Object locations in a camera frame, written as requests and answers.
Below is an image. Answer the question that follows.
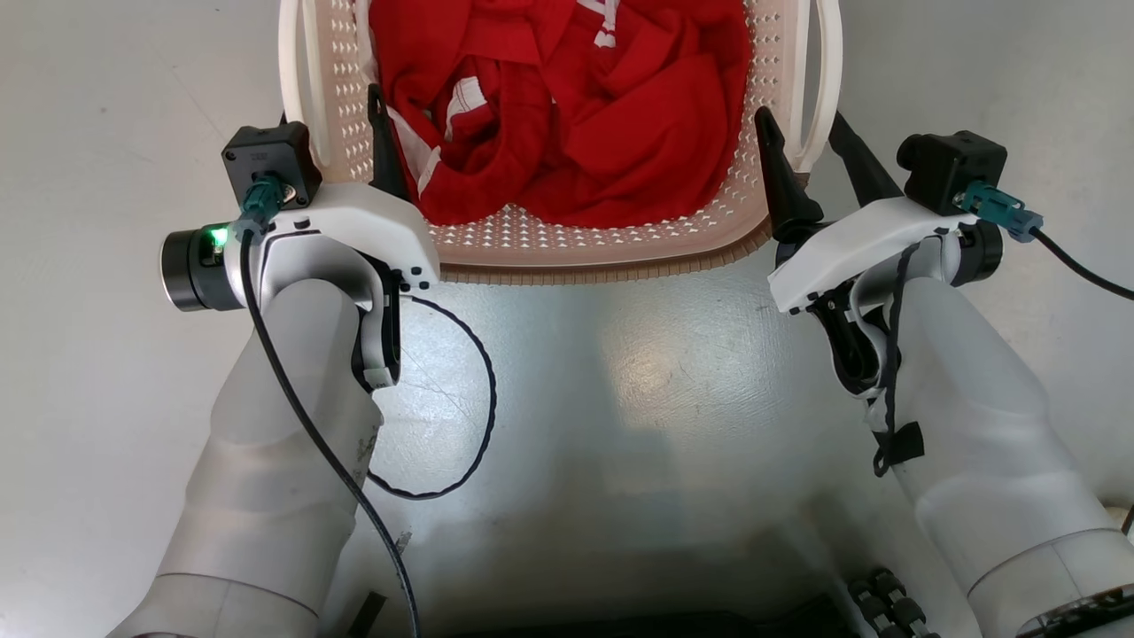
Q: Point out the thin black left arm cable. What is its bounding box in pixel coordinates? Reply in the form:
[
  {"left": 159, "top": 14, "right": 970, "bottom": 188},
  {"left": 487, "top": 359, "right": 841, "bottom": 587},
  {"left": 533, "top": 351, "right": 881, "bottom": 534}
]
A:
[{"left": 365, "top": 295, "right": 498, "bottom": 502}]

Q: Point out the red garment with white trim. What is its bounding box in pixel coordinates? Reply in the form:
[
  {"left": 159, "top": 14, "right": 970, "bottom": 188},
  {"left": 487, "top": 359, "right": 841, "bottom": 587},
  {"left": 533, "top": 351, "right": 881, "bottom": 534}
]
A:
[{"left": 366, "top": 0, "right": 752, "bottom": 230}]

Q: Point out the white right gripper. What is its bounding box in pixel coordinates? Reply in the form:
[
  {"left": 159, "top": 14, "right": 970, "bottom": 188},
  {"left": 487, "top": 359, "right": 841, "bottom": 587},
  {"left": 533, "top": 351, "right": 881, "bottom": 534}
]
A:
[{"left": 754, "top": 106, "right": 968, "bottom": 396}]

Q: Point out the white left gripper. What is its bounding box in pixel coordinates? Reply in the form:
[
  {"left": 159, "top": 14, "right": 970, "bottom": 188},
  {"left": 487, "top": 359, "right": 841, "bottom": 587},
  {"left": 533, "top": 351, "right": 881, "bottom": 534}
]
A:
[{"left": 224, "top": 83, "right": 442, "bottom": 392}]

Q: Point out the black left camera cable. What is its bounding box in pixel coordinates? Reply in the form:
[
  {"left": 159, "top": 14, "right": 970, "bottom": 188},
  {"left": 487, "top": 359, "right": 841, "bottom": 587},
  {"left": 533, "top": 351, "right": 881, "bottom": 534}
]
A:
[{"left": 232, "top": 175, "right": 421, "bottom": 638}]

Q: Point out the black ribbed base part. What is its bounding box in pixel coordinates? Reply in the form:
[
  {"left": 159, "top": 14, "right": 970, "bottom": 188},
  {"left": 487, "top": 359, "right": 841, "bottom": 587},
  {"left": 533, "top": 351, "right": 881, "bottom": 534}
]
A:
[{"left": 846, "top": 570, "right": 940, "bottom": 638}]

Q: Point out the black right camera cable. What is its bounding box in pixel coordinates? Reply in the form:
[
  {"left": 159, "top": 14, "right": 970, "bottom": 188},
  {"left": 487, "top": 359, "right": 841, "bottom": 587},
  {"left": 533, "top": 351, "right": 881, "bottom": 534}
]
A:
[{"left": 959, "top": 181, "right": 1134, "bottom": 300}]

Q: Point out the black camera cable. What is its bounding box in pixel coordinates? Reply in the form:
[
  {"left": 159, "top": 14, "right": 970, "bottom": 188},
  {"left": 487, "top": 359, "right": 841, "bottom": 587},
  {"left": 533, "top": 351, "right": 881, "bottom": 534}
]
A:
[
  {"left": 232, "top": 175, "right": 421, "bottom": 638},
  {"left": 959, "top": 181, "right": 1134, "bottom": 300}
]

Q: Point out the beige perforated laundry basket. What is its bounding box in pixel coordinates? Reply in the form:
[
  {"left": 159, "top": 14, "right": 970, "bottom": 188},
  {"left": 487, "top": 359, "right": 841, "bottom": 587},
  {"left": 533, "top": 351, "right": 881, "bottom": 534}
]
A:
[{"left": 277, "top": 0, "right": 844, "bottom": 286}]

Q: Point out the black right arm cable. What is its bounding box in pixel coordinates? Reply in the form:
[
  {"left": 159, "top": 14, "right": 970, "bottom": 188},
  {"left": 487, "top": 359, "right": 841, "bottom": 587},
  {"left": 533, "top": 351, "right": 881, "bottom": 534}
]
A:
[{"left": 873, "top": 244, "right": 925, "bottom": 479}]

